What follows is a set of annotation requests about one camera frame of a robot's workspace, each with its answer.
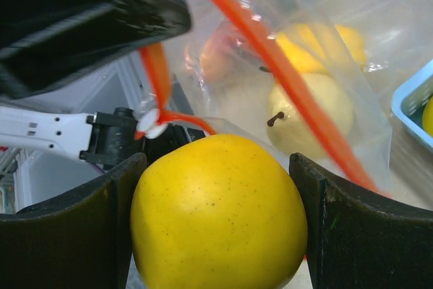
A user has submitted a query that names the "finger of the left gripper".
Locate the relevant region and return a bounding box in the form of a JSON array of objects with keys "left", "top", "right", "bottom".
[{"left": 1, "top": 0, "right": 191, "bottom": 99}]

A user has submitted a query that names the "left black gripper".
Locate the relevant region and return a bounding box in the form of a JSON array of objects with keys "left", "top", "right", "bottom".
[{"left": 79, "top": 108, "right": 205, "bottom": 171}]

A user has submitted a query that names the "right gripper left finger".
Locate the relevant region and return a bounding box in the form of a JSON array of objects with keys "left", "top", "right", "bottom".
[{"left": 1, "top": 153, "right": 147, "bottom": 288}]

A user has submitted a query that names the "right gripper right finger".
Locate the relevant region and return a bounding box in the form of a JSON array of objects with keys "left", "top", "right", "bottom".
[{"left": 289, "top": 154, "right": 432, "bottom": 288}]

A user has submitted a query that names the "pale yellow pear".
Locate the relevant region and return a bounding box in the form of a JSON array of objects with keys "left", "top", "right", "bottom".
[{"left": 265, "top": 72, "right": 355, "bottom": 160}]

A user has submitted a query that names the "red yellow peach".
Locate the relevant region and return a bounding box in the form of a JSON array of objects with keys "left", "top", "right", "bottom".
[{"left": 199, "top": 29, "right": 246, "bottom": 83}]

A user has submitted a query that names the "yellow bell pepper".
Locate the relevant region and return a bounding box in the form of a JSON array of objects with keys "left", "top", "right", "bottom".
[{"left": 275, "top": 23, "right": 367, "bottom": 74}]

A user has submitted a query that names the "clear zip bag orange zipper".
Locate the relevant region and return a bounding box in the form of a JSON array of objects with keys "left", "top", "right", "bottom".
[{"left": 183, "top": 21, "right": 268, "bottom": 84}]

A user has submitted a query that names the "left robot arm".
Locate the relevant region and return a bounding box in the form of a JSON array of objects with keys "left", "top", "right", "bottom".
[{"left": 1, "top": 0, "right": 204, "bottom": 168}]

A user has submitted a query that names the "blue plastic basket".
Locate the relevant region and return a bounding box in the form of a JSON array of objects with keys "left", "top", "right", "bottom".
[{"left": 391, "top": 60, "right": 432, "bottom": 152}]

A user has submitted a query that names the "aluminium frame rail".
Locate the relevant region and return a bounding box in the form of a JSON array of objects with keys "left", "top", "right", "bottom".
[{"left": 1, "top": 146, "right": 32, "bottom": 214}]

